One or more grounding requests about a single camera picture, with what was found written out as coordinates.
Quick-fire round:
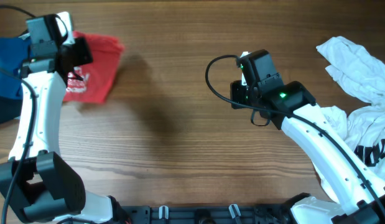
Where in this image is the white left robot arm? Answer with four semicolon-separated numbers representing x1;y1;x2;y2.
0;37;129;223

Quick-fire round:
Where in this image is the red printed t-shirt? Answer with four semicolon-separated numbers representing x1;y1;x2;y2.
63;31;125;104

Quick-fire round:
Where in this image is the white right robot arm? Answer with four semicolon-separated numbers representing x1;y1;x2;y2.
230;80;385;223

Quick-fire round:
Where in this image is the white garment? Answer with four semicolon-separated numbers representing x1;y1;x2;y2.
313;35;385;205

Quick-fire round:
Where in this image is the black folded garment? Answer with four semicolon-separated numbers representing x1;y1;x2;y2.
0;29;28;127

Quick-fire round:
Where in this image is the blue folded garment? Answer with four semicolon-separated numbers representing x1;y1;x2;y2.
0;37;30;100

